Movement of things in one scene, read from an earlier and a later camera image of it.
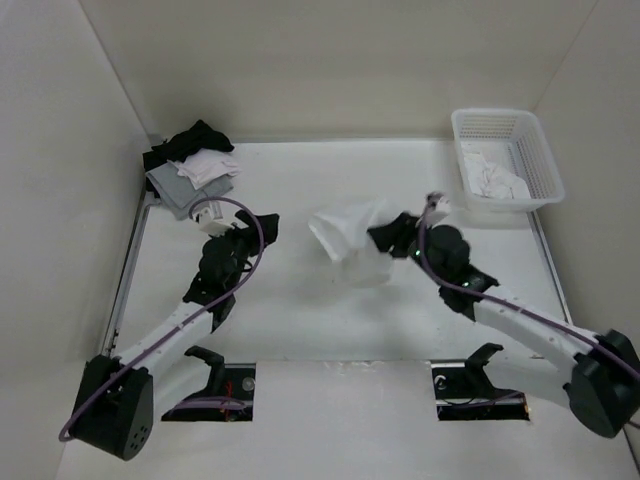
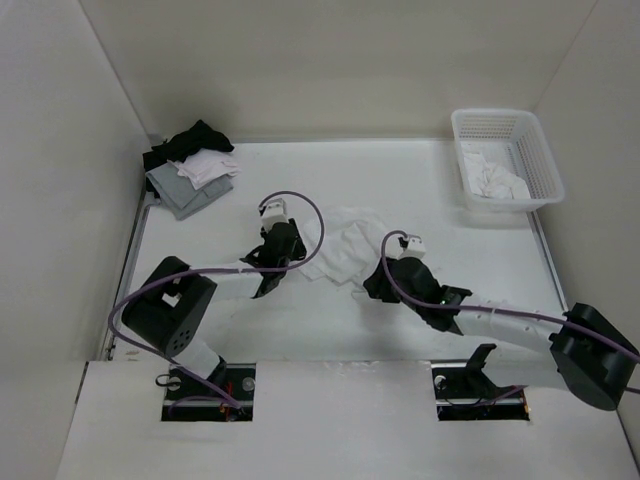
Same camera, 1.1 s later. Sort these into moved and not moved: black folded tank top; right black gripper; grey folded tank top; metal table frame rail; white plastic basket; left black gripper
Moved: right black gripper; left black gripper
Not moved: metal table frame rail; white plastic basket; grey folded tank top; black folded tank top
